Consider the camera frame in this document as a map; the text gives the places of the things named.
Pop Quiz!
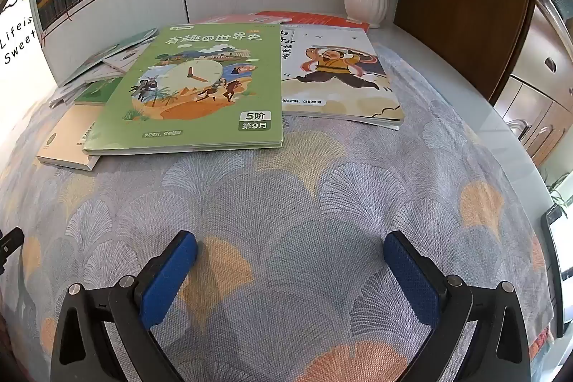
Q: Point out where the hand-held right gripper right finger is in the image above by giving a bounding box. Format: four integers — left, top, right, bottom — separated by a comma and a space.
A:
382, 230, 531, 382

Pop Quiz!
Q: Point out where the white book with warrior figure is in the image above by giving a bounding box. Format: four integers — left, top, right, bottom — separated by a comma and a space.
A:
278, 23, 404, 131

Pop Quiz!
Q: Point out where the light wooden drawer cabinet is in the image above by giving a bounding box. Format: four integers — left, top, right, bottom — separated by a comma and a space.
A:
490, 4, 573, 168

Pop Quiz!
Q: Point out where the pale green thin book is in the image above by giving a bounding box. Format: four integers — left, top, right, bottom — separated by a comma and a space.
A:
63, 28, 159, 87

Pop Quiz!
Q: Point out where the red book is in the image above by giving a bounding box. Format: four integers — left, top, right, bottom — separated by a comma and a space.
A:
255, 10, 371, 34

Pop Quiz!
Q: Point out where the small green plant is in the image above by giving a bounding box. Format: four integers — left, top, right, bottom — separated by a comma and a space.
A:
544, 171, 573, 208

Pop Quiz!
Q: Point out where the tree and clouds wall decal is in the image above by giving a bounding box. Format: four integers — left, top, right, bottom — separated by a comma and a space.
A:
0, 0, 37, 67

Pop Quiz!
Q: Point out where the small green book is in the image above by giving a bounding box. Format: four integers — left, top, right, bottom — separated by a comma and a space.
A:
74, 78, 130, 105

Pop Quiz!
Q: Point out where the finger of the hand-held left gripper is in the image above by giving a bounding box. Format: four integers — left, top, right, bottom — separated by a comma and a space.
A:
0, 227, 25, 275

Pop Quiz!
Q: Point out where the green clock cover book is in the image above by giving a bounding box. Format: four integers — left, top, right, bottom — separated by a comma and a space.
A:
82, 23, 284, 155

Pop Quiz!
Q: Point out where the fan patterned tablecloth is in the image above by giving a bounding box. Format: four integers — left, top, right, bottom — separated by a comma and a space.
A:
0, 24, 556, 382

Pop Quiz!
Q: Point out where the cream book with green logo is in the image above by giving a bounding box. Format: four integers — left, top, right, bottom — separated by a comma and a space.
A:
36, 107, 101, 172

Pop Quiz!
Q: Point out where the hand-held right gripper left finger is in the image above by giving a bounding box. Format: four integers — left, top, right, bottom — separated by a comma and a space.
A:
49, 230, 200, 382

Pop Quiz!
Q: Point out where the dark wooden cabinet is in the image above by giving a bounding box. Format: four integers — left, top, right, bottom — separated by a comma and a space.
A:
394, 0, 535, 105

